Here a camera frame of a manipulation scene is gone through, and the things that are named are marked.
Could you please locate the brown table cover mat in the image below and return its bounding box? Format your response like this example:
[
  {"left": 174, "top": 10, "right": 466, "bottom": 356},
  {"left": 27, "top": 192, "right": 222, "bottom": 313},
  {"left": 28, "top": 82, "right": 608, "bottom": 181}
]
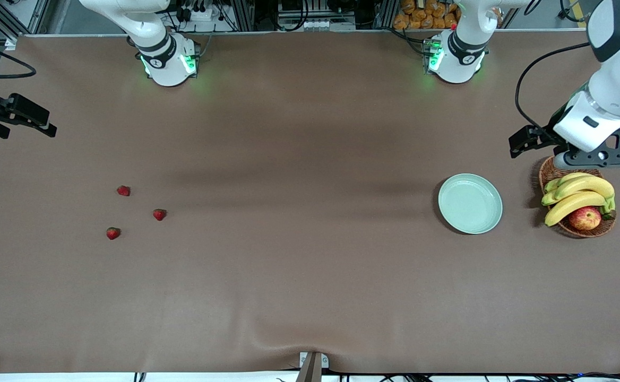
[{"left": 0, "top": 31, "right": 620, "bottom": 375}]

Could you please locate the aluminium profile post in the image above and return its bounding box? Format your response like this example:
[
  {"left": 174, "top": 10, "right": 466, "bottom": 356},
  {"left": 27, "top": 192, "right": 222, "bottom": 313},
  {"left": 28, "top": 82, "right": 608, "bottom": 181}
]
[
  {"left": 376, "top": 0, "right": 398, "bottom": 30},
  {"left": 233, "top": 0, "right": 255, "bottom": 31}
]

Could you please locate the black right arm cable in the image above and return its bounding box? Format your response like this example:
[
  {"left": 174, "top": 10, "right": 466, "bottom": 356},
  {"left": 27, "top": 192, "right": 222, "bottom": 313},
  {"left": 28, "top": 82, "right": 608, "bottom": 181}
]
[{"left": 0, "top": 37, "right": 38, "bottom": 81}]

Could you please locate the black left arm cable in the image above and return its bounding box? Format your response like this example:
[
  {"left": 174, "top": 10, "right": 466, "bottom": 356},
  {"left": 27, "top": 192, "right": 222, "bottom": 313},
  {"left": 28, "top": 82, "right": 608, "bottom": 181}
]
[{"left": 515, "top": 42, "right": 592, "bottom": 131}]

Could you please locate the white power strip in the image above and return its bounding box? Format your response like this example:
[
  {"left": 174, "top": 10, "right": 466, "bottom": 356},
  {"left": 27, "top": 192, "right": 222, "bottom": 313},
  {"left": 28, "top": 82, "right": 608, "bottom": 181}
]
[{"left": 175, "top": 0, "right": 220, "bottom": 23}]

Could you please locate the aluminium frame structure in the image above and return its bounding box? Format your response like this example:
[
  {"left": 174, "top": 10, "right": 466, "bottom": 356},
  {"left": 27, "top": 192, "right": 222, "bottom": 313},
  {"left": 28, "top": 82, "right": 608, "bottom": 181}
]
[{"left": 0, "top": 0, "right": 50, "bottom": 38}]

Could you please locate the grey metal mount bracket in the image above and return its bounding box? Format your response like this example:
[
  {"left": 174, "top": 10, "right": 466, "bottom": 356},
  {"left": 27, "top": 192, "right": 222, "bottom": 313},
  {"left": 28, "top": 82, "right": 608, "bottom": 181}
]
[{"left": 295, "top": 351, "right": 330, "bottom": 382}]

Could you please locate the brown wicker basket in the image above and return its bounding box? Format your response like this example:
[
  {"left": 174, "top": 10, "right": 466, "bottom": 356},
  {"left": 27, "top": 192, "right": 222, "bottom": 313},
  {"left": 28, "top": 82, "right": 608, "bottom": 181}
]
[{"left": 538, "top": 154, "right": 617, "bottom": 238}]

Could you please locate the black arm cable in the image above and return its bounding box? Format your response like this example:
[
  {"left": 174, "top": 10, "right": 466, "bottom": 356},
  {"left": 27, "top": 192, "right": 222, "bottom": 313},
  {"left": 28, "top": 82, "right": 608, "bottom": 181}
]
[
  {"left": 0, "top": 37, "right": 38, "bottom": 81},
  {"left": 515, "top": 42, "right": 592, "bottom": 131}
]

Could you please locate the pale green round plate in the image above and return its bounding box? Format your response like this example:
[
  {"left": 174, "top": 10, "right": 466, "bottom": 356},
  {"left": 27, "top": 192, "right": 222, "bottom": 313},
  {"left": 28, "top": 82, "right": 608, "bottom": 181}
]
[{"left": 437, "top": 173, "right": 503, "bottom": 235}]

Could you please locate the yellow banana bunch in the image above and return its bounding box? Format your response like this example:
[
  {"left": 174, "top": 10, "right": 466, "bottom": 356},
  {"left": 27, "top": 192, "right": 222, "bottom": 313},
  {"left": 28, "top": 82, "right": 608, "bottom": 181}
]
[{"left": 541, "top": 172, "right": 617, "bottom": 228}]

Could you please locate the red yellow apple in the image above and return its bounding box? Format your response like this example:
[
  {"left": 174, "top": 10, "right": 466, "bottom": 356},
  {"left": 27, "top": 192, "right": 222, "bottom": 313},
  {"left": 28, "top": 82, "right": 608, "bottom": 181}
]
[{"left": 569, "top": 207, "right": 602, "bottom": 231}]

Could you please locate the pile of orange bread rolls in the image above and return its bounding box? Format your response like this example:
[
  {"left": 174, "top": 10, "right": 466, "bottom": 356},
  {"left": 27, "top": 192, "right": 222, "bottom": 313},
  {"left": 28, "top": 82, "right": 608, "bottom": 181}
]
[{"left": 392, "top": 0, "right": 462, "bottom": 30}]

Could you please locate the white connector block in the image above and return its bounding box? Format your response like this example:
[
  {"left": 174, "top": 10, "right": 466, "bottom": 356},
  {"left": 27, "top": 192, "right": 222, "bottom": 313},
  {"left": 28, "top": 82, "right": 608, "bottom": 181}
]
[{"left": 277, "top": 19, "right": 357, "bottom": 31}]

